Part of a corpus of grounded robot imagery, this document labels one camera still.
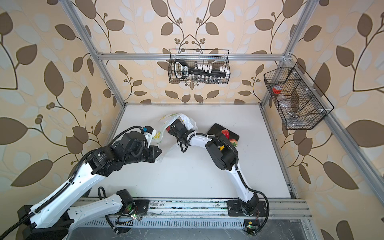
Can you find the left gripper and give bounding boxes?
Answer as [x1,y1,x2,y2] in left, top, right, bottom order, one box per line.
[123,143,165,167]

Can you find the white plastic bag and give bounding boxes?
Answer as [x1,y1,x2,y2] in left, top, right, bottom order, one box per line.
[150,113,198,163]

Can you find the red fake strawberry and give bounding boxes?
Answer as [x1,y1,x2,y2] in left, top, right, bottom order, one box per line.
[221,129,230,140]
[230,139,238,147]

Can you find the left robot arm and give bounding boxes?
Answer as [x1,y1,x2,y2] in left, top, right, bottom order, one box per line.
[1,126,162,240]

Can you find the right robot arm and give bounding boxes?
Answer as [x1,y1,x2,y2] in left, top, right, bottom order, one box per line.
[166,118,270,218]

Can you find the black square tray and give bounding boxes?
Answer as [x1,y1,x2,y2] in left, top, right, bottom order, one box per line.
[207,124,240,144]

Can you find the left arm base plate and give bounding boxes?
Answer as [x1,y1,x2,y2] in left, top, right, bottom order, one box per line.
[115,199,150,216]

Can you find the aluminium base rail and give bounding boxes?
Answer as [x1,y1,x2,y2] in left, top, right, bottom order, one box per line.
[64,197,313,229]

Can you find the back wire basket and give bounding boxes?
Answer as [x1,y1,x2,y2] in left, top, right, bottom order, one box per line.
[168,48,231,85]

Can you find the wire basket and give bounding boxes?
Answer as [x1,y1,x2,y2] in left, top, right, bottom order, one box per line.
[168,48,231,85]
[264,63,334,130]

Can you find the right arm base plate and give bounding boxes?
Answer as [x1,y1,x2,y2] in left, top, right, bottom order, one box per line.
[227,200,268,217]

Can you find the right wire basket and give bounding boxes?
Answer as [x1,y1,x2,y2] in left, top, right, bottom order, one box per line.
[264,63,334,130]

